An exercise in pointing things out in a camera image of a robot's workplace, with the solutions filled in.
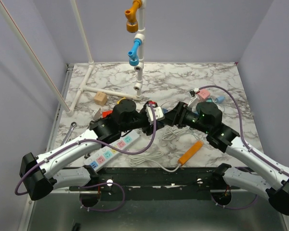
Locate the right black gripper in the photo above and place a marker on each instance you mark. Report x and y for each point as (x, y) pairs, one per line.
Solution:
(177, 116)

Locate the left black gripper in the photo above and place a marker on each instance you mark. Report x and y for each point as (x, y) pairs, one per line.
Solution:
(149, 128)

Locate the dark blue cube socket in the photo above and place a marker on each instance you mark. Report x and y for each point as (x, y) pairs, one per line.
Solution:
(160, 123)

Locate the red cube socket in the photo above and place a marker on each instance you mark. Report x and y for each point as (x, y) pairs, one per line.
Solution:
(106, 113)

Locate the orange power strip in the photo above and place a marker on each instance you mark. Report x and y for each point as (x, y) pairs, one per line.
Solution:
(190, 153)

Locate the pink cube socket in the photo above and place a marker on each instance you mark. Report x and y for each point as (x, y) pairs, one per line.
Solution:
(203, 94)

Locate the wooden cube socket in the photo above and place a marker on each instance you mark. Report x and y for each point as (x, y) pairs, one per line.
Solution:
(100, 98)

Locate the small light blue plug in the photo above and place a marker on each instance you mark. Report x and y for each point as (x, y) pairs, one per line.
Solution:
(220, 99)

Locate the white long power strip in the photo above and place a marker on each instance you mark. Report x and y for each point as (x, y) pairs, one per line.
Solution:
(104, 156)

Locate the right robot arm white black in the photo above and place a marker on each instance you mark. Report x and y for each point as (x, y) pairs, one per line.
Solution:
(272, 179)

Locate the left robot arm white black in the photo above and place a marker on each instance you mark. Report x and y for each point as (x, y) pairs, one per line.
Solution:
(37, 172)

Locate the white plug adapter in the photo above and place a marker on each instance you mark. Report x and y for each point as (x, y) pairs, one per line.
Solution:
(97, 114)

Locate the blue valve fitting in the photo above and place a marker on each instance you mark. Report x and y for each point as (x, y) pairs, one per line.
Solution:
(132, 54)

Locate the silver ratchet wrench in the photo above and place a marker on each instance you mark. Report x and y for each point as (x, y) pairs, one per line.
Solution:
(67, 136)

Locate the orange valve fitting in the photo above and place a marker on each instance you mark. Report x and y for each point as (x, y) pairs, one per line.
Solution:
(130, 14)

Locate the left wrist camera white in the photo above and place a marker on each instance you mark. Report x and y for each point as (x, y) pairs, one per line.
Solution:
(154, 112)

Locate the white PVC pipe frame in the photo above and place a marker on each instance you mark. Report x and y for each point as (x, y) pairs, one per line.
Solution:
(140, 34)

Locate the black mounting rail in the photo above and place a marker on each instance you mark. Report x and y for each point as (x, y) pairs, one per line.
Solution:
(153, 183)

